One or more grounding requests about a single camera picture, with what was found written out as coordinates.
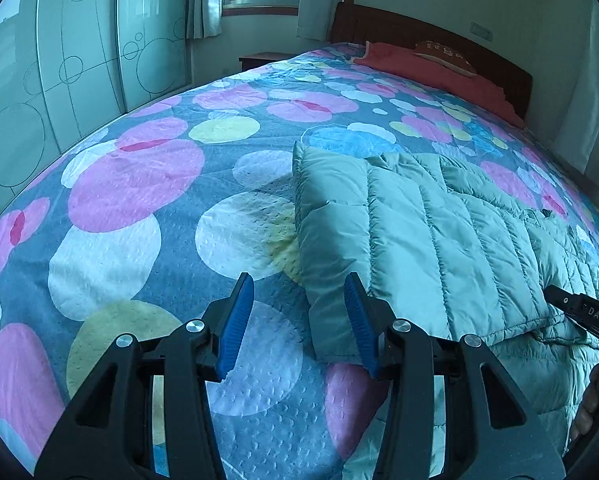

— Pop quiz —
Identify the glass door wardrobe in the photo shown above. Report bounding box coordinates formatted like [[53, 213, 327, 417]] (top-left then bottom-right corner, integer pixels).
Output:
[[0, 0, 193, 233]]

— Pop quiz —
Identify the dark wooden headboard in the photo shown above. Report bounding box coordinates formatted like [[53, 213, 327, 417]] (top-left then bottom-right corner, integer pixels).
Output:
[[329, 2, 534, 121]]

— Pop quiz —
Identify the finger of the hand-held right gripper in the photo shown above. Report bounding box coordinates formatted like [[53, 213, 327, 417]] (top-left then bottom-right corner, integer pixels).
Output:
[[544, 285, 580, 319]]

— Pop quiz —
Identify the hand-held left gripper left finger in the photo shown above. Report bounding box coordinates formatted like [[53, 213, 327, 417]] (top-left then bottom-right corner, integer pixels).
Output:
[[34, 272, 256, 480]]

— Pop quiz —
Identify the wooden nightstand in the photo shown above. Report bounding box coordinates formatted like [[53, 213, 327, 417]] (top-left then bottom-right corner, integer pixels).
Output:
[[238, 51, 300, 73]]

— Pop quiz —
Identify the person's right hand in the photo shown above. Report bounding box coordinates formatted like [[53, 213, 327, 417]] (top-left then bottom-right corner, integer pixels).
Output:
[[569, 384, 599, 444]]

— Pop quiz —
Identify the bed with circle-pattern cover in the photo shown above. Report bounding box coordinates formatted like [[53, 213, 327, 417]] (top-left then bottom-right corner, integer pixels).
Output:
[[0, 42, 599, 480]]

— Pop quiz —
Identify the brown printed pillow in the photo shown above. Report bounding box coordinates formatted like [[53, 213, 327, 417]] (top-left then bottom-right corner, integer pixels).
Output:
[[413, 40, 477, 78]]

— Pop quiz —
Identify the red blanket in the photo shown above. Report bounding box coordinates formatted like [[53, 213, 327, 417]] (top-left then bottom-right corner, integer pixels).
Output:
[[352, 42, 525, 128]]

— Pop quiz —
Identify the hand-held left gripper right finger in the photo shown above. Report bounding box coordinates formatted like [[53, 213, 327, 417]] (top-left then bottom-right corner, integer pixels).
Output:
[[344, 272, 565, 480]]

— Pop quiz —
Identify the light green puffer jacket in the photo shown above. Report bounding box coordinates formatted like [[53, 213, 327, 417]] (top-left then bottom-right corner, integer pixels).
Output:
[[292, 141, 599, 480]]

